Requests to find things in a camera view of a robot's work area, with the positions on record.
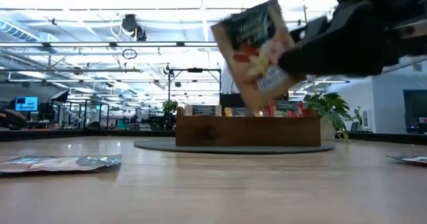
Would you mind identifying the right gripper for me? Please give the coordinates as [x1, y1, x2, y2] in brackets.
[278, 0, 427, 77]

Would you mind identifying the yellow mango tea sachet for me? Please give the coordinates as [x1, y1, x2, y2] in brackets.
[224, 107, 256, 117]

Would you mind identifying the wooden tea organizer box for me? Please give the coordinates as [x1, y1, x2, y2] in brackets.
[175, 106, 322, 147]

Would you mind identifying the green potted plant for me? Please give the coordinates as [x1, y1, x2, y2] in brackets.
[302, 92, 364, 141]

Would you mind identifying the grey round woven placemat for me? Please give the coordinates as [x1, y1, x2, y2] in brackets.
[133, 140, 336, 155]

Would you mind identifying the distant black rack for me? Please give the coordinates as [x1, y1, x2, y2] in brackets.
[83, 102, 110, 130]

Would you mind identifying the blue computer monitor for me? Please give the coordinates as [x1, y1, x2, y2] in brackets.
[14, 96, 39, 112]

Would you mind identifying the yellow power cord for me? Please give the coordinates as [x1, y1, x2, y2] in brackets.
[300, 0, 310, 23]

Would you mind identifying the distant black gantry frame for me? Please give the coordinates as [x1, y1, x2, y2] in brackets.
[167, 67, 223, 101]

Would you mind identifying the black hanging cable reel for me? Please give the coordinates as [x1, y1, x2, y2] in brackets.
[121, 13, 147, 42]

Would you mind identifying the black hanging cable loop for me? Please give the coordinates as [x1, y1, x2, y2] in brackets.
[121, 47, 138, 60]

